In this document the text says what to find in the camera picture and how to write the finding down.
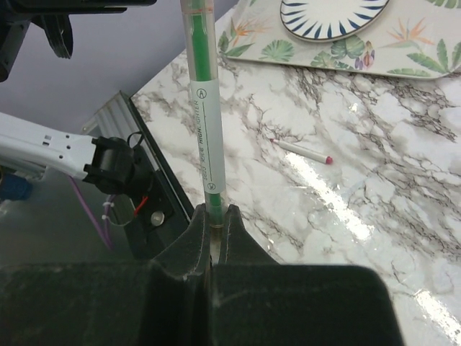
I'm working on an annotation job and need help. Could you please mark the white blue striped plate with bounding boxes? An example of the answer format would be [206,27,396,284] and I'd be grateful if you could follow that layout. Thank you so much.
[279,0,390,42]

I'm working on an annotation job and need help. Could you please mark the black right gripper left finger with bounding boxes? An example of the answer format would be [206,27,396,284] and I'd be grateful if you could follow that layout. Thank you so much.
[151,204,211,345]

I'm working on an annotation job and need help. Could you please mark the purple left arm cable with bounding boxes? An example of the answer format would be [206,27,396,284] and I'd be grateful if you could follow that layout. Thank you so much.
[68,176,120,250]

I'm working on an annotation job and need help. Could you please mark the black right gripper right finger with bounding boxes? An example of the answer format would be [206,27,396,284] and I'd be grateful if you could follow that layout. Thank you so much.
[212,205,278,345]

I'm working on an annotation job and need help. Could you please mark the white marker with pink tip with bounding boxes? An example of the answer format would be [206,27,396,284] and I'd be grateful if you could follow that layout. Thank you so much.
[270,139,334,164]

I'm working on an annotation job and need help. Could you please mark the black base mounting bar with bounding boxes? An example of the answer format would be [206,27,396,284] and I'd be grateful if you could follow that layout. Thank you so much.
[120,93,193,260]

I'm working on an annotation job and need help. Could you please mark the aluminium frame rail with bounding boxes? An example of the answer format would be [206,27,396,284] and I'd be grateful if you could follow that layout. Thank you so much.
[81,92,132,138]

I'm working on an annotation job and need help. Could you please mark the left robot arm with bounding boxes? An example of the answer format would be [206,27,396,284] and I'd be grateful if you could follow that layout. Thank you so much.
[1,1,153,196]

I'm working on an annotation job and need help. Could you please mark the floral rectangular tray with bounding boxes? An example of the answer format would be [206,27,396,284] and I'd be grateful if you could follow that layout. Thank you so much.
[218,1,460,79]

